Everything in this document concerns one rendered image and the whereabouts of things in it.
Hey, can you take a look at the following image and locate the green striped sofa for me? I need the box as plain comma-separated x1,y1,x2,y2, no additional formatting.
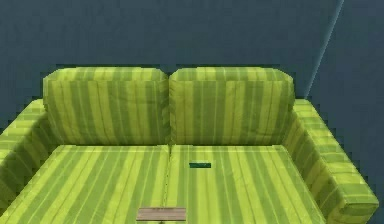
0,65,380,224

